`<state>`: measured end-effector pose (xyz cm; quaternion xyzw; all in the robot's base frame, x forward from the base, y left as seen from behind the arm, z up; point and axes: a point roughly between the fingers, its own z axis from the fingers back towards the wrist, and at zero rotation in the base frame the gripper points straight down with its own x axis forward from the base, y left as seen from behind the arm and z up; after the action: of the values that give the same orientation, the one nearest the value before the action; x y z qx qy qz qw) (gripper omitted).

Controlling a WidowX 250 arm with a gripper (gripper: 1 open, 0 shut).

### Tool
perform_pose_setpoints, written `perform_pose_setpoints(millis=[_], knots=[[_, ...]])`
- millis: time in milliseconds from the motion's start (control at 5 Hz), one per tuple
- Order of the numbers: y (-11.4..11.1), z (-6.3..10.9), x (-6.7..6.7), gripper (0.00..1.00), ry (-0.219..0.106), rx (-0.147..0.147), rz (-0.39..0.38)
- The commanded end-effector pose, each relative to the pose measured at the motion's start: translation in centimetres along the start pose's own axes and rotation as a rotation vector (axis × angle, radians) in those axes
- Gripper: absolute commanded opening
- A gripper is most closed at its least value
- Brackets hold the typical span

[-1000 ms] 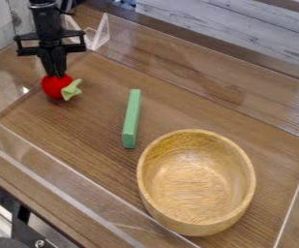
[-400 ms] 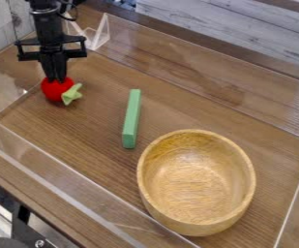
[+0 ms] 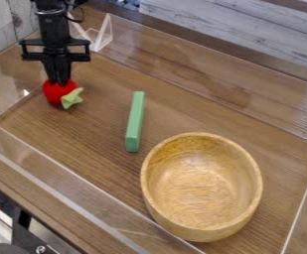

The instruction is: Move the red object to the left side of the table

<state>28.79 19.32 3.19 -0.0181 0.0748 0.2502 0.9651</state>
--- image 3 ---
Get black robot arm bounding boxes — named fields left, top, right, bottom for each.
left=19, top=0, right=90, bottom=86

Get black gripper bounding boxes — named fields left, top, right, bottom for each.
left=19, top=38, right=90, bottom=86

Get wooden bowl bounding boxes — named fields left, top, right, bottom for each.
left=140, top=132, right=263, bottom=242

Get red plush strawberry toy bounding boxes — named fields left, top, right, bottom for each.
left=44, top=80, right=84, bottom=109

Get black table leg bracket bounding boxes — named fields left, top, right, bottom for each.
left=11, top=208, right=60, bottom=254

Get clear acrylic corner bracket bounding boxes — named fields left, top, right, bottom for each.
left=70, top=14, right=113, bottom=53

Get clear acrylic enclosure walls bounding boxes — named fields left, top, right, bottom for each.
left=0, top=15, right=307, bottom=254

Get green rectangular block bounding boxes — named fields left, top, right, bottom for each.
left=125, top=91, right=145, bottom=153

